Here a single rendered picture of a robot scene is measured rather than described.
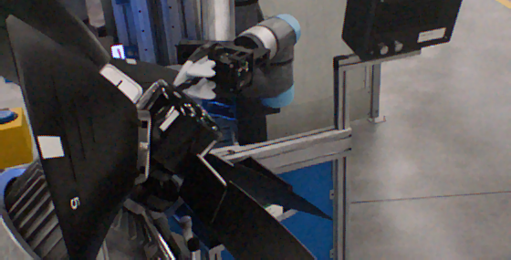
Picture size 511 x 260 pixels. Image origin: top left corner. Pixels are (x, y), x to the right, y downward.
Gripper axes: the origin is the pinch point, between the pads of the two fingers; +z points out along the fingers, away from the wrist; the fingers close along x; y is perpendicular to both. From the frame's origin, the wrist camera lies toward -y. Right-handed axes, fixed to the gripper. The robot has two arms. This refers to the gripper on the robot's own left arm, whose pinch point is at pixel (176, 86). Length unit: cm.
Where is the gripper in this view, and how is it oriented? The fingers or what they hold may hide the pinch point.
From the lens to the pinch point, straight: 96.7
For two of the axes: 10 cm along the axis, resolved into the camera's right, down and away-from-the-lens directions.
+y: 8.4, 2.9, -4.7
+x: -0.1, 8.6, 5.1
